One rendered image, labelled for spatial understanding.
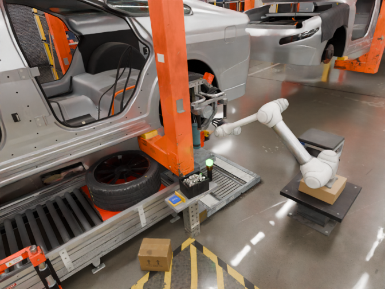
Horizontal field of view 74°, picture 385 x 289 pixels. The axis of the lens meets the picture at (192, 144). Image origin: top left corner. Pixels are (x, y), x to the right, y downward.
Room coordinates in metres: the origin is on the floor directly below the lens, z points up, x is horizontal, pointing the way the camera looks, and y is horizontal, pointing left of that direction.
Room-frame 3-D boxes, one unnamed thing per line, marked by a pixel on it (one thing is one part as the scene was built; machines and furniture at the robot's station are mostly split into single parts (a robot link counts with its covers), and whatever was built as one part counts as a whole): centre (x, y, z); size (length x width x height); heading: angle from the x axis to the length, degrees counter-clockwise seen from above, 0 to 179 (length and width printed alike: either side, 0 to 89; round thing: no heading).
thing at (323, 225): (1.70, -1.09, 0.15); 0.50 x 0.50 x 0.30; 43
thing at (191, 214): (1.58, 0.05, 0.21); 0.10 x 0.10 x 0.42; 38
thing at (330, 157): (1.69, -1.08, 0.57); 0.18 x 0.16 x 0.22; 135
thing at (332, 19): (4.44, -2.35, 1.36); 0.71 x 0.30 x 0.51; 128
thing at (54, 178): (2.57, 1.59, 0.02); 0.52 x 0.42 x 0.04; 122
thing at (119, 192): (1.95, 0.65, 0.39); 0.66 x 0.66 x 0.24
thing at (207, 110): (2.37, -0.11, 0.85); 0.21 x 0.14 x 0.14; 38
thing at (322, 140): (2.54, -1.48, 0.17); 0.43 x 0.36 x 0.34; 42
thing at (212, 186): (1.60, 0.03, 0.44); 0.43 x 0.17 x 0.03; 128
